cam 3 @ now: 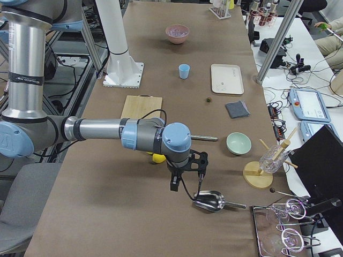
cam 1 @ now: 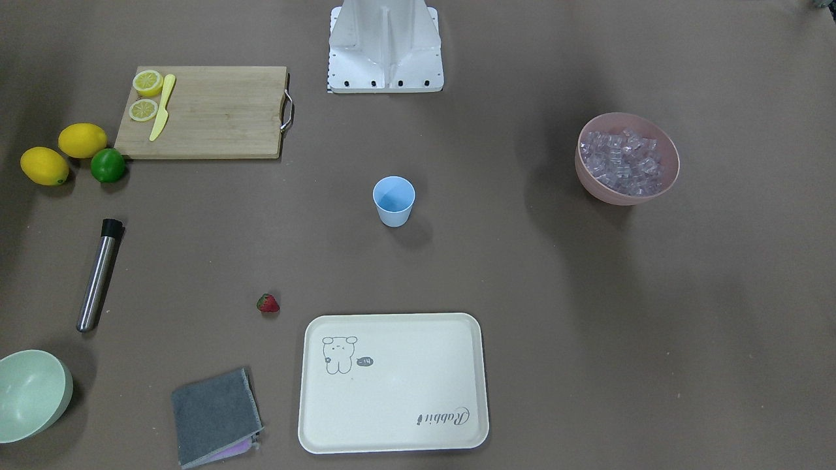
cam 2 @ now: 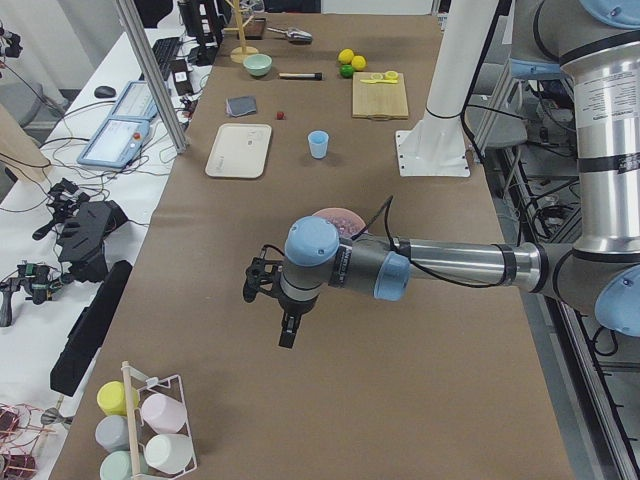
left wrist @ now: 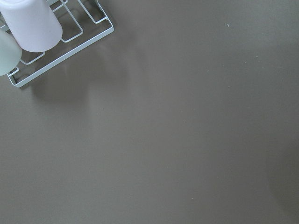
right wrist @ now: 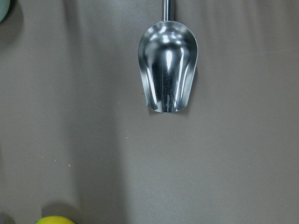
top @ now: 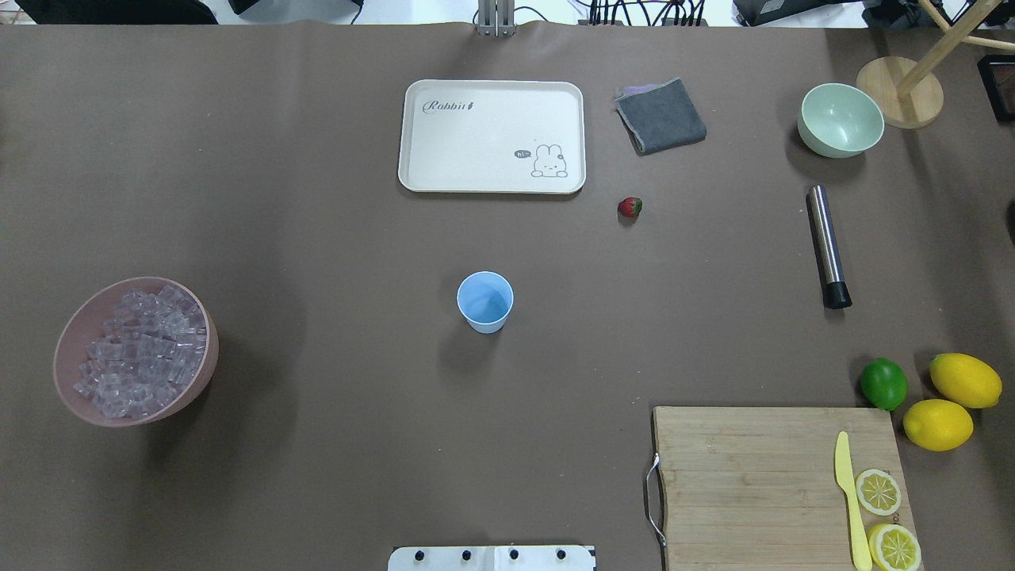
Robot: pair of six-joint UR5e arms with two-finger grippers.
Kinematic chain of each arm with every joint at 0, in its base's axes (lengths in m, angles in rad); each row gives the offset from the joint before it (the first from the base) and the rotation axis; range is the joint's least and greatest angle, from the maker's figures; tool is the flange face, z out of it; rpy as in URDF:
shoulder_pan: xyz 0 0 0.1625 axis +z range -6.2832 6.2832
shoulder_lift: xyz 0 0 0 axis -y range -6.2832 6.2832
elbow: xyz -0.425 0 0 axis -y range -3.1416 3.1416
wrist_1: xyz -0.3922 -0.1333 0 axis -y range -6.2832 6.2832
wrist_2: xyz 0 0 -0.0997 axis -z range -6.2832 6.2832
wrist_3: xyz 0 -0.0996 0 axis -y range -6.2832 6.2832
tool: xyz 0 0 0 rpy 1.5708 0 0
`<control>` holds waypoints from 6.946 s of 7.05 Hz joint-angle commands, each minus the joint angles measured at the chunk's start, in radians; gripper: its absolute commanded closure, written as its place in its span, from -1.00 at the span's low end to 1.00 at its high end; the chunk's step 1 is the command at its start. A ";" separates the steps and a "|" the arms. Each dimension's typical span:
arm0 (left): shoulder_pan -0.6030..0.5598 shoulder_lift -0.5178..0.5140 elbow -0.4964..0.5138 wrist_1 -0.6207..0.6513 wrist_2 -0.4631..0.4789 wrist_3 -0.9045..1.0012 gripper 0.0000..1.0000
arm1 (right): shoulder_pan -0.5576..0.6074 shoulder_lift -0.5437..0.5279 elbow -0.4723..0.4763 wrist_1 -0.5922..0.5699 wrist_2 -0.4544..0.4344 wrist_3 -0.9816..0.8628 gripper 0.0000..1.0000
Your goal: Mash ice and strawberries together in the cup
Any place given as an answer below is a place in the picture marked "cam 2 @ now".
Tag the wooden mug tree stand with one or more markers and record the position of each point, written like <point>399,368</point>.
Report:
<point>243,17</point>

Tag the pink bowl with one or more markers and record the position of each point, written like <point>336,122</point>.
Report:
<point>347,222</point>

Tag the mint green bowl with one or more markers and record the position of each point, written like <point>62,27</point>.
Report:
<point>258,65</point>

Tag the black computer mouse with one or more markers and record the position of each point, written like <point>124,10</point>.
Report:
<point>104,92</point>

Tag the yellow cup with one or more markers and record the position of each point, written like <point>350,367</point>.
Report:
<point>111,398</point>

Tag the blue teach pendant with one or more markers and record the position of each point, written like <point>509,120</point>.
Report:
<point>115,144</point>
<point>135,101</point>

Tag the whole yellow lemon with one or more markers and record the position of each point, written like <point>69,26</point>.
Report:
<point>346,56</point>
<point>358,63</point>

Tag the mint green cup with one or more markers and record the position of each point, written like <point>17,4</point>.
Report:
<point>116,466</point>

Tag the steel muddler black tip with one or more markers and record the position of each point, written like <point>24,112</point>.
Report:
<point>317,76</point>

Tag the steel ice scoop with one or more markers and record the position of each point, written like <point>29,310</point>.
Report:
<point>293,35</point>

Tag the green lime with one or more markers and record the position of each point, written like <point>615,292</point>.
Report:
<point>346,71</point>

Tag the aluminium frame post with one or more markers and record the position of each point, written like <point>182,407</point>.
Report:
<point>133,27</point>

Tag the black foam block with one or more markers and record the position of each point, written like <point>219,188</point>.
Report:
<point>81,239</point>

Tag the white wire cup rack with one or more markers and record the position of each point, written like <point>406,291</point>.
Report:
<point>139,386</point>

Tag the black keyboard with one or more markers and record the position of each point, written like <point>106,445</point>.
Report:
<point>165,50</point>

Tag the white cup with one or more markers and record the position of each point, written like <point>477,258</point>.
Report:
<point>169,453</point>

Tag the black hand-held gripper device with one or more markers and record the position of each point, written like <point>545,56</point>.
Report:
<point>36,281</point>

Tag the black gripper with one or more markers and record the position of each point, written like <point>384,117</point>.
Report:
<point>295,306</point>

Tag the bamboo cutting board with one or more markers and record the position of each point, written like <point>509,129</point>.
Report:
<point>379,101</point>

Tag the yellow plastic knife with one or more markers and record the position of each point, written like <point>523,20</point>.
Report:
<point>379,81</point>

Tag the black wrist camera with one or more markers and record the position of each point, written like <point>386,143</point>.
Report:
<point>262,276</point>

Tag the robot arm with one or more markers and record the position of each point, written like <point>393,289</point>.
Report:
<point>596,43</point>

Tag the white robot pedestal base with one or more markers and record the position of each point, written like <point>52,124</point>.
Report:
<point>435,147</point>

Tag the grey folded cloth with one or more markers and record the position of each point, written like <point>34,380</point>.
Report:
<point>241,106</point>

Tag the black long bar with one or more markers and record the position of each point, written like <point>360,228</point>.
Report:
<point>88,333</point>

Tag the grey cup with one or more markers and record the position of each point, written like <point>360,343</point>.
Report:
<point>112,433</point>

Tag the light blue plastic cup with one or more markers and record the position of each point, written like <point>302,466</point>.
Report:
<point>318,141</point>

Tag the pink cup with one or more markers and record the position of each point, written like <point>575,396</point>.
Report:
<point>163,414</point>

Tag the cream rabbit tray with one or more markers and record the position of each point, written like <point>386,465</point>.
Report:
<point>239,151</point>

